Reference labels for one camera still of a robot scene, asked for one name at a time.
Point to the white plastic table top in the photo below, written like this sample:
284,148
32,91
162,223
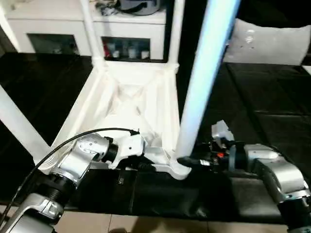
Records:
131,97

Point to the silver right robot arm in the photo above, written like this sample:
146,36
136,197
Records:
272,167

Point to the black work mat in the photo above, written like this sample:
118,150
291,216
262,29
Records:
272,97

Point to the grey cushion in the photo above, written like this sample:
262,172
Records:
267,43

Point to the black sofa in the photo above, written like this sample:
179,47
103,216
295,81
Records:
194,29

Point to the white glass-door cabinet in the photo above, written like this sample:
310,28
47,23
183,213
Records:
53,29

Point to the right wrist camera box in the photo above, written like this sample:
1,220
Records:
221,132

